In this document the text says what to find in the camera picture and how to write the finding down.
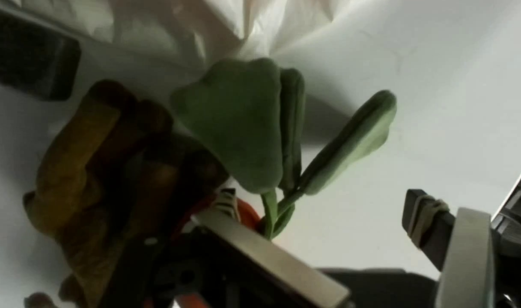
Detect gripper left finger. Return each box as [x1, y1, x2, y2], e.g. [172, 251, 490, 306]
[101, 209, 351, 308]

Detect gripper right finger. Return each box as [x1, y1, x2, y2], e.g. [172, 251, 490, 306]
[402, 151, 521, 308]

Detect orange plush carrot green leaves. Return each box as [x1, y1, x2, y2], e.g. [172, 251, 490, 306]
[170, 57, 398, 240]

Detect brown plush toy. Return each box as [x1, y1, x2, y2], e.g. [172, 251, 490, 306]
[22, 79, 231, 308]

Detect dark grey block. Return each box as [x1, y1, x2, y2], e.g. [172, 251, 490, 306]
[0, 8, 82, 102]

